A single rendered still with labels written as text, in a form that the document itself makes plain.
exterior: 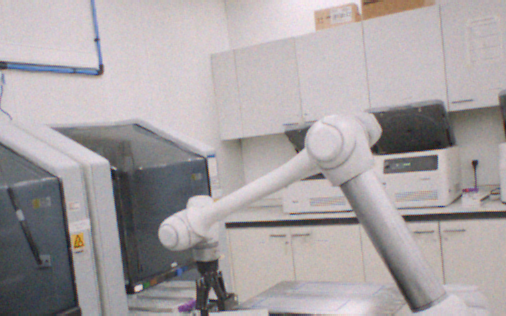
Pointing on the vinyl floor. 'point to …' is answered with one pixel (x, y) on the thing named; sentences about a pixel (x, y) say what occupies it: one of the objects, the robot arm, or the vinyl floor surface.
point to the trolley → (327, 299)
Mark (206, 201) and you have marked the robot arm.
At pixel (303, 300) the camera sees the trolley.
